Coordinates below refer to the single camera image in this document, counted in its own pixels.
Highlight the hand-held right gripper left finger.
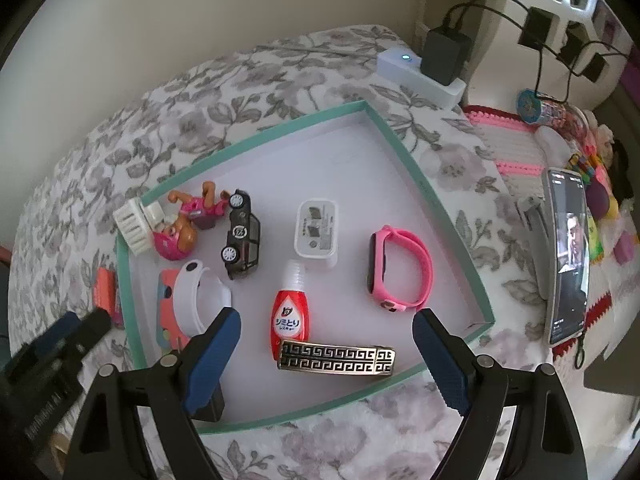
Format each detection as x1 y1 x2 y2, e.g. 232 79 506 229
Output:
62 307 243 480

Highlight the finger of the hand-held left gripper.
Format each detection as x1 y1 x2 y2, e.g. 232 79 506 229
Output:
70 308 112 356
20 311 80 356

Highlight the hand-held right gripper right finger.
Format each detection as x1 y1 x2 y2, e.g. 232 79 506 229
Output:
411 309 588 480

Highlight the orange plastic case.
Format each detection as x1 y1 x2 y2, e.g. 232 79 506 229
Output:
92 266 121 318

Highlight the black cube charger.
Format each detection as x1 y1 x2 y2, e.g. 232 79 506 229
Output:
192 380 226 423

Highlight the coral plastic toy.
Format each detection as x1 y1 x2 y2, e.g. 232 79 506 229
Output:
157 268 201 356

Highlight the white wristband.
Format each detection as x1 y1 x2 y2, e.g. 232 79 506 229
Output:
177 259 235 335

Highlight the red stain remover bottle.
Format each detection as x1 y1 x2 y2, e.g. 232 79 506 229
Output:
270 259 313 361

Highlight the gold black patterned bar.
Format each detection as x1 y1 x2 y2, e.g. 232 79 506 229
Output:
278 340 397 376

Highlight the white plastic holder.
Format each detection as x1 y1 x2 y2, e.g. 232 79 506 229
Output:
112 197 166 256

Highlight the black toy car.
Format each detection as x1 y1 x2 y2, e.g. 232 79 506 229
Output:
220 189 262 281

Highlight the pink toy figure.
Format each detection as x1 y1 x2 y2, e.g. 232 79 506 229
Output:
152 180 231 262

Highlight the white plug adapter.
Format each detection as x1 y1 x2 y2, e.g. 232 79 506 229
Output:
294 200 340 266

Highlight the teal cardboard box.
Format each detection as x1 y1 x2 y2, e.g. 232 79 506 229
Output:
115 100 496 435

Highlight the grey phone stand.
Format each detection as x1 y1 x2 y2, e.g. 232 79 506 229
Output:
520 195 556 306

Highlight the smartphone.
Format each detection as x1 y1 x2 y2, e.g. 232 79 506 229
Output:
542 167 591 348

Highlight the pink white crochet mat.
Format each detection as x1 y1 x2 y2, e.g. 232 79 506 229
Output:
462 104 618 356

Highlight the pile of colourful toys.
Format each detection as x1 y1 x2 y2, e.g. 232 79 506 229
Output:
570 120 640 266

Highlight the colourful cylindrical can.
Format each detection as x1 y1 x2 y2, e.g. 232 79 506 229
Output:
517 89 588 138

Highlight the white power strip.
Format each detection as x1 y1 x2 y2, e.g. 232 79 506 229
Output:
376 49 468 111

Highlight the black power adapter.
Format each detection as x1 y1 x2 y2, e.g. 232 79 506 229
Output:
422 26 473 86

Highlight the black wall plug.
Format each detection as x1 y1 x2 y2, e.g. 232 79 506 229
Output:
585 52 608 83
562 27 586 63
522 7 551 48

